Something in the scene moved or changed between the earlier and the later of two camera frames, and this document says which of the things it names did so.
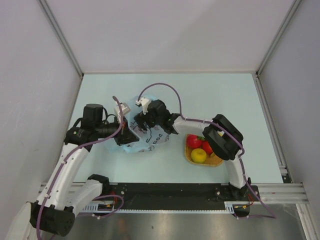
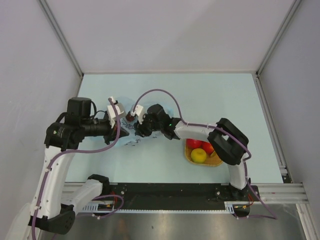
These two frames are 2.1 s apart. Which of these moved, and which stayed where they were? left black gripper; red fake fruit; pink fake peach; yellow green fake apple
Moved: left black gripper
Stayed: pink fake peach; yellow green fake apple; red fake fruit
